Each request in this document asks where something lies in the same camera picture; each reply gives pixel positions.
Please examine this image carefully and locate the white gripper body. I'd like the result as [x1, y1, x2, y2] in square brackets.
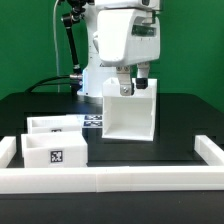
[95, 9, 160, 67]

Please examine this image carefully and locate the white fence bar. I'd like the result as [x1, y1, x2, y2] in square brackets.
[194, 135, 224, 167]
[0, 166, 224, 194]
[0, 136, 16, 168]

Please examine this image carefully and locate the white drawer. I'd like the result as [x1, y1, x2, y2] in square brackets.
[27, 115, 82, 134]
[21, 131, 88, 168]

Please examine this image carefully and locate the white front drawer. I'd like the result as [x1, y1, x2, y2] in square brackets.
[21, 131, 88, 168]

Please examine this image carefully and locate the grey hanging cable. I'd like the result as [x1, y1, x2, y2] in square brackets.
[52, 0, 65, 94]

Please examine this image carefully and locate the white front fence bar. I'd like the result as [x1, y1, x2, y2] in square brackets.
[0, 166, 224, 194]

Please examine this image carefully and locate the white left fence bar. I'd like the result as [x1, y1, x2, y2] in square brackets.
[0, 136, 16, 168]

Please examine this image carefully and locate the white drawer cabinet box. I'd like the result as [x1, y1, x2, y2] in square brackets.
[102, 78, 157, 141]

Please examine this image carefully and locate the white right fence bar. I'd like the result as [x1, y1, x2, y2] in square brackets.
[194, 135, 224, 167]

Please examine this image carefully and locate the white marker tag plate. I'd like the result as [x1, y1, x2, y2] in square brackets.
[66, 113, 105, 129]

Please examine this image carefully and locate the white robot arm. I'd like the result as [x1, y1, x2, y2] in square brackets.
[81, 0, 162, 101]

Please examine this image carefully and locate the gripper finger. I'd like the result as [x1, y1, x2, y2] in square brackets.
[136, 62, 150, 89]
[116, 66, 134, 96]

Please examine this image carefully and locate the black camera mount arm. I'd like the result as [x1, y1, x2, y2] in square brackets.
[60, 0, 94, 96]

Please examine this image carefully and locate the black cable bundle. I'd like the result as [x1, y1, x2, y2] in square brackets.
[24, 75, 83, 94]

